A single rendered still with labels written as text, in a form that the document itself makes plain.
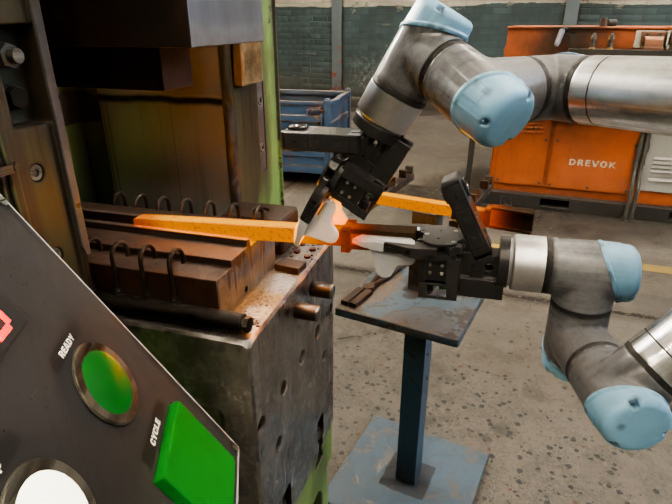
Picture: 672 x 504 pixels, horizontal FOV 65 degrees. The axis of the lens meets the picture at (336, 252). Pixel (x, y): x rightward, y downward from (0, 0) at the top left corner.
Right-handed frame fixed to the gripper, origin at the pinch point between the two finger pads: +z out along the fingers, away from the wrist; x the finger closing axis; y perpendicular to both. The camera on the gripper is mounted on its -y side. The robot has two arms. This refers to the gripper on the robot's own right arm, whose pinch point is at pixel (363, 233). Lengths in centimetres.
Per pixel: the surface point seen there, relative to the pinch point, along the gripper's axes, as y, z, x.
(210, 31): -27.0, 16.5, -7.8
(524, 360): 103, -38, 128
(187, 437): -1.2, 2.2, -43.3
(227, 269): 3.6, 17.3, -8.7
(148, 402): -4.0, 4.7, -43.6
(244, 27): -27.3, 16.5, 1.4
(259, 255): 5.8, 17.2, 1.4
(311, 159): 79, 128, 343
